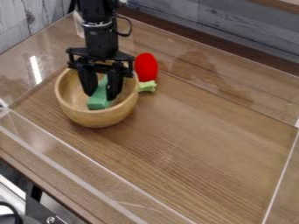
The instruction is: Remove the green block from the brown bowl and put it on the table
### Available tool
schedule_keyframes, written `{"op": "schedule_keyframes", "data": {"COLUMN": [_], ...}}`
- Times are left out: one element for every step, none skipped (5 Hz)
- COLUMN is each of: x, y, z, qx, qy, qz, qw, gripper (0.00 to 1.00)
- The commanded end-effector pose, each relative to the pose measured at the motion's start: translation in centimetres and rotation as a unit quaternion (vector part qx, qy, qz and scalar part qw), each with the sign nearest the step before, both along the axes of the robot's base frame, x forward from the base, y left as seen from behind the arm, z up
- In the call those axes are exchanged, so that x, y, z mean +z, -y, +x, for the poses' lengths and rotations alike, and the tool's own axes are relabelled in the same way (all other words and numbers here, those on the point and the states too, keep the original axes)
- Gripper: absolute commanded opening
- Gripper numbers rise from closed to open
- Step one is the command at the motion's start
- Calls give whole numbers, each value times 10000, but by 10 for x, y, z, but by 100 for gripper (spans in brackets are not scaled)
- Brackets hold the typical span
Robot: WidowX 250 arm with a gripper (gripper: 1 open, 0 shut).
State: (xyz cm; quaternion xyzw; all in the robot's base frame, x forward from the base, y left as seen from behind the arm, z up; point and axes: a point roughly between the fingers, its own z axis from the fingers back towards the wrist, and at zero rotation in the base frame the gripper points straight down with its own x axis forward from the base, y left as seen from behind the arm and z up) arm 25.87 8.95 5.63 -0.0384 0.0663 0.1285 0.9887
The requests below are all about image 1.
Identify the black metal table bracket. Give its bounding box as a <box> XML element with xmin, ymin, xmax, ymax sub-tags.
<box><xmin>24</xmin><ymin>185</ymin><xmax>76</xmax><ymax>224</ymax></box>

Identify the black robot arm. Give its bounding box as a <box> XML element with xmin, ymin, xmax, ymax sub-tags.
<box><xmin>65</xmin><ymin>0</ymin><xmax>134</xmax><ymax>101</ymax></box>

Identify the red plush strawberry toy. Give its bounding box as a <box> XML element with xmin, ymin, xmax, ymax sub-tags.
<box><xmin>134</xmin><ymin>52</ymin><xmax>158</xmax><ymax>92</ymax></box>

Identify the black cable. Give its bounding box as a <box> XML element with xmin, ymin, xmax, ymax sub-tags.
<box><xmin>0</xmin><ymin>201</ymin><xmax>22</xmax><ymax>224</ymax></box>

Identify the clear acrylic enclosure panel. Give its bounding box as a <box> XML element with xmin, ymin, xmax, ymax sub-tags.
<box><xmin>0</xmin><ymin>106</ymin><xmax>194</xmax><ymax>224</ymax></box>

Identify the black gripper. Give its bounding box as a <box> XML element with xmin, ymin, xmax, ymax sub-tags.
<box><xmin>65</xmin><ymin>23</ymin><xmax>134</xmax><ymax>101</ymax></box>

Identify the light wooden bowl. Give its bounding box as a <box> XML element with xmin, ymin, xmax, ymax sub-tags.
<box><xmin>53</xmin><ymin>68</ymin><xmax>137</xmax><ymax>128</ymax></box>

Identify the green rectangular block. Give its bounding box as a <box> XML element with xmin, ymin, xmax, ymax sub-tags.
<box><xmin>86</xmin><ymin>75</ymin><xmax>114</xmax><ymax>110</ymax></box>

